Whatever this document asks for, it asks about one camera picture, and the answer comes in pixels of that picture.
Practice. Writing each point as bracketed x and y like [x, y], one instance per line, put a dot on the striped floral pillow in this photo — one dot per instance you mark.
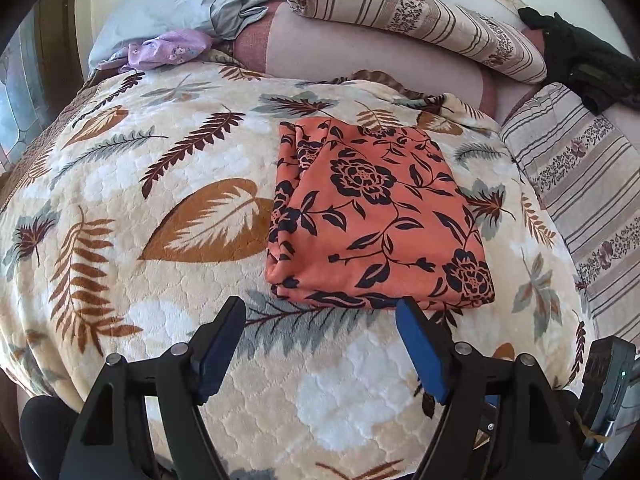
[485, 40]

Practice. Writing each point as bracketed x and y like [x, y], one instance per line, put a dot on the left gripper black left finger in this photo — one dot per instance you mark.
[111, 438]

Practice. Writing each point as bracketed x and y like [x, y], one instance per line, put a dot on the pink bolster cushion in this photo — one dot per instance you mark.
[284, 44]

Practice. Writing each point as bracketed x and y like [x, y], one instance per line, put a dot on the orange floral blouse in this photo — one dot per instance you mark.
[364, 217]

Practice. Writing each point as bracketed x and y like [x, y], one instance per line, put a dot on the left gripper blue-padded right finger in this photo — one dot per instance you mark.
[501, 419]

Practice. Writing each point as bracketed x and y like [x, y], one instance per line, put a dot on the stained glass window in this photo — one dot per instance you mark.
[24, 108]

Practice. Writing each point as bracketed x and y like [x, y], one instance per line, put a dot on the black clothes pile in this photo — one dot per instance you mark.
[593, 69]

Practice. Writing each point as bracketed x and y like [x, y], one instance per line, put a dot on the cream leaf-pattern fleece blanket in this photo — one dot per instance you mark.
[148, 202]

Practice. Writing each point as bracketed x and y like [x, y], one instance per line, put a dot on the small purple garment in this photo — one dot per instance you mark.
[169, 49]

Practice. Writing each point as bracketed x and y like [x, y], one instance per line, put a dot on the striped floral quilt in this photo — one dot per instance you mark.
[584, 168]

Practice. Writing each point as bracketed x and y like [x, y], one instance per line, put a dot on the grey-blue pillow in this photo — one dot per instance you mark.
[139, 20]

